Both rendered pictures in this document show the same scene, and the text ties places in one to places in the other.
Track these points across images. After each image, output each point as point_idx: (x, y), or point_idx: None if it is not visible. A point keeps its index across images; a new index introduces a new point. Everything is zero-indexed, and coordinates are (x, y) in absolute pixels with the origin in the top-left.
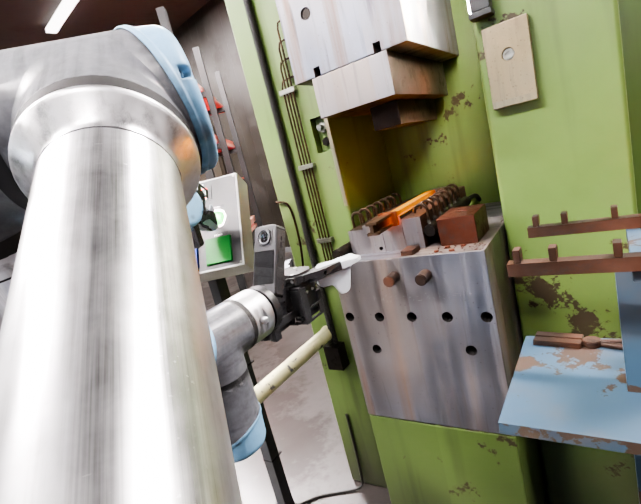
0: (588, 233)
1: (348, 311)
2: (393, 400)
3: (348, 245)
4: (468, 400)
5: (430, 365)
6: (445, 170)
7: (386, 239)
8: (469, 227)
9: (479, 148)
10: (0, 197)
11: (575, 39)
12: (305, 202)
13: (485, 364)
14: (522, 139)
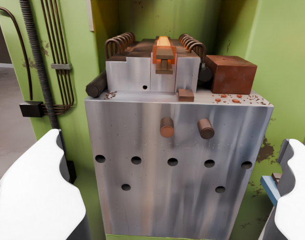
0: (296, 93)
1: (99, 153)
2: (132, 224)
3: (103, 78)
4: (201, 222)
5: (177, 200)
6: (165, 23)
7: (153, 78)
8: (248, 78)
9: (194, 11)
10: None
11: None
12: (36, 15)
13: (227, 199)
14: (287, 0)
